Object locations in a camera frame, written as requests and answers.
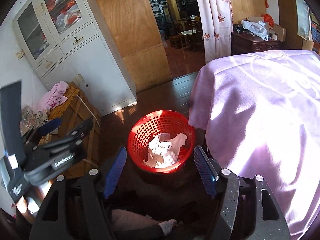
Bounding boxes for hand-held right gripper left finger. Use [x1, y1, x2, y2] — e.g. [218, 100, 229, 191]
[29, 146, 128, 240]

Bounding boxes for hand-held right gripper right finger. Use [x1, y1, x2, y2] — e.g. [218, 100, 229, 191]
[193, 145, 292, 240]

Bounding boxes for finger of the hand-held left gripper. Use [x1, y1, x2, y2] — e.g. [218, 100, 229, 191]
[37, 118, 62, 138]
[57, 117, 94, 143]

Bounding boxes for white tissue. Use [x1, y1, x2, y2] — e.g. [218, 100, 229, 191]
[144, 133, 188, 168]

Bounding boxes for red plastic mesh basket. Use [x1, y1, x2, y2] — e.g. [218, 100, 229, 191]
[127, 110, 197, 173]

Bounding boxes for clear plastic cup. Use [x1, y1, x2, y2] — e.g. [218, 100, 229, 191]
[157, 133, 172, 144]

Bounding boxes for person's left hand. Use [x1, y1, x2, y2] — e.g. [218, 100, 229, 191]
[15, 196, 34, 216]

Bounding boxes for wooden crate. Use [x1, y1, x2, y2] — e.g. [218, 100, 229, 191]
[47, 81, 102, 178]

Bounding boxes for pale printed cloth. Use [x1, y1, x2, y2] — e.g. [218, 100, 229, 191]
[20, 105, 48, 136]

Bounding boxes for pink clothes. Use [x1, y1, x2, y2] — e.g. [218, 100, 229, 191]
[37, 81, 69, 110]

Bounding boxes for person's leg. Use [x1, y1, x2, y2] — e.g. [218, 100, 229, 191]
[110, 209, 178, 240]

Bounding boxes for white metal cabinet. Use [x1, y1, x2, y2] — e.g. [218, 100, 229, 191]
[12, 0, 137, 117]

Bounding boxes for purple printed tablecloth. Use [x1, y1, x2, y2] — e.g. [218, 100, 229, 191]
[188, 49, 320, 235]

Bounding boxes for wooden partition panel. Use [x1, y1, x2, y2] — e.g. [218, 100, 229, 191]
[87, 0, 173, 93]
[227, 0, 267, 25]

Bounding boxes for dark wooden sideboard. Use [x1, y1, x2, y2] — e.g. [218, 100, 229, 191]
[231, 31, 284, 55]

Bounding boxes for dark wooden chair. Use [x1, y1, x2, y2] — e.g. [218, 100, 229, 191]
[175, 17, 200, 49]

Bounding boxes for white plastic bag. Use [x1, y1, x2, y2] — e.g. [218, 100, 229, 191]
[241, 20, 269, 41]

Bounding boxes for white red floral curtain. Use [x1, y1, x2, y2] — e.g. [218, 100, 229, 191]
[192, 0, 233, 64]

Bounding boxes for cardboard box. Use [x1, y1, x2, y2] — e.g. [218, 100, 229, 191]
[269, 24, 286, 42]

